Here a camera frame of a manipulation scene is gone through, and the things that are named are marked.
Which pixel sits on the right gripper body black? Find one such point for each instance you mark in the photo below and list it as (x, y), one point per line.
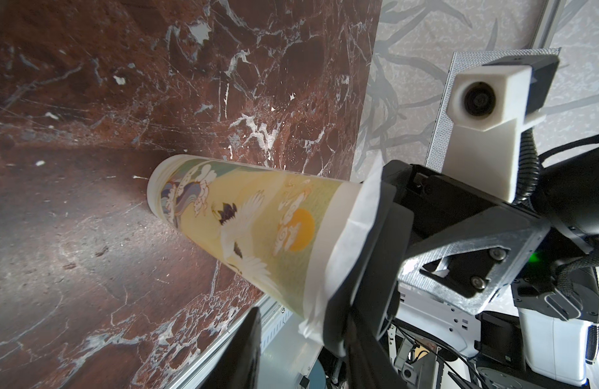
(465, 245)

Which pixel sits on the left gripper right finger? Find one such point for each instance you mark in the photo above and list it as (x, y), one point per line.
(368, 365)

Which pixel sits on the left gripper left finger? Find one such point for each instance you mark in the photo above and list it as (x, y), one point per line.
(239, 365)

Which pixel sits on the printed paper milk tea cup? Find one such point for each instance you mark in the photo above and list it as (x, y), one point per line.
(275, 228)

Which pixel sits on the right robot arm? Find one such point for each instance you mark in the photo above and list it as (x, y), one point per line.
(555, 334)

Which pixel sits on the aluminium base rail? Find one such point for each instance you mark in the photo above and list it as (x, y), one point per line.
(263, 349)

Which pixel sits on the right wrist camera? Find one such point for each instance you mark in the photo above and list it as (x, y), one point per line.
(494, 108)

